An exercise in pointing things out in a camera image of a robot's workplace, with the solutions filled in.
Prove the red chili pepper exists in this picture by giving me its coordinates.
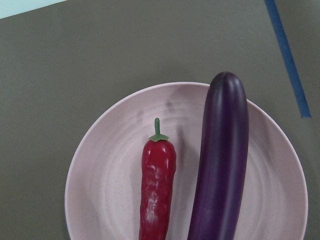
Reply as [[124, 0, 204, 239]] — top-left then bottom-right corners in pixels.
[[138, 118, 176, 240]]

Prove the purple eggplant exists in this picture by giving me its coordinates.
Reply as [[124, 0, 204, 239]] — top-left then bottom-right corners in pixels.
[[187, 72, 249, 240]]

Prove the pink plastic plate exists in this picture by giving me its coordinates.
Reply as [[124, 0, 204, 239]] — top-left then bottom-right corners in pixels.
[[64, 82, 308, 240]]

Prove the brown paper table cover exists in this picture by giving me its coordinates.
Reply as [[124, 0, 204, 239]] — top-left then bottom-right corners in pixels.
[[0, 0, 320, 240]]

